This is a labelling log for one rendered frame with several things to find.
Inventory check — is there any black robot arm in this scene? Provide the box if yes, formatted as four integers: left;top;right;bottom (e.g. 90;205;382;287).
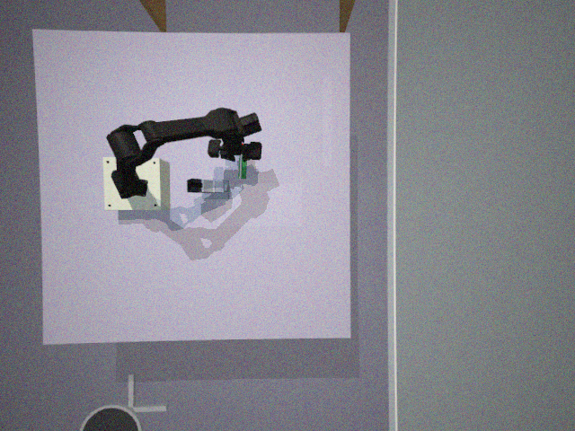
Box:
106;107;262;199

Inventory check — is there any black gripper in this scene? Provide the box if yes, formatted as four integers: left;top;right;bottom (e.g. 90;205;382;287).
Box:
208;138;262;162

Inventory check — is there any green u-shaped bracket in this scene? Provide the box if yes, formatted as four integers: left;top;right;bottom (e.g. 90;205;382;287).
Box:
238;155;247;179

